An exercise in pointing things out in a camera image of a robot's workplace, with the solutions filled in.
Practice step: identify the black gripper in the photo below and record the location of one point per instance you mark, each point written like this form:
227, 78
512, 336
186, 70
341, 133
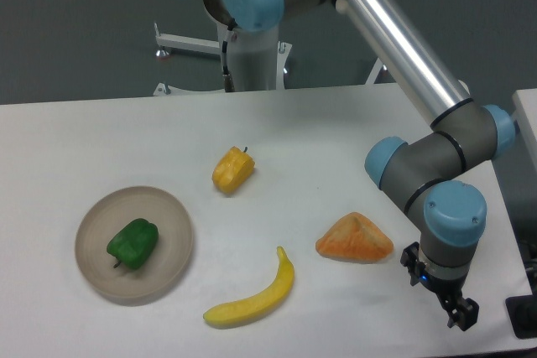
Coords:
445, 282

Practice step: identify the green toy bell pepper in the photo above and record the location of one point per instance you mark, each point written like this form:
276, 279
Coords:
134, 243

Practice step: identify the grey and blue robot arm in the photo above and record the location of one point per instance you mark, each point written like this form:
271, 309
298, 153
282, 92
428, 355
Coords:
421, 178

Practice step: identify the yellow toy bell pepper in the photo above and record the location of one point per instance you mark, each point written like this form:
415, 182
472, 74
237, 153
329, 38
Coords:
233, 169

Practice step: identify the beige round plate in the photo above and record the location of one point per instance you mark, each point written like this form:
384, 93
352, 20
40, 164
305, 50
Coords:
166, 265

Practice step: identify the black device at table edge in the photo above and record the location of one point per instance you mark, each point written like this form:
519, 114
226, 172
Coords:
522, 315

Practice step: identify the orange toy pumpkin wedge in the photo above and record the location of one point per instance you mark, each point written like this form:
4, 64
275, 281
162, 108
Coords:
355, 238

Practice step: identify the yellow toy banana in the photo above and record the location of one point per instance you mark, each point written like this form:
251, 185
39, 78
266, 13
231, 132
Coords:
247, 310

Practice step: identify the white side table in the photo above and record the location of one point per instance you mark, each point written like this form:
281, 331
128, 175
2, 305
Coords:
525, 102

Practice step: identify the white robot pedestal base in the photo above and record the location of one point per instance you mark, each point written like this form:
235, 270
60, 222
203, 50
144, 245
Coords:
318, 48

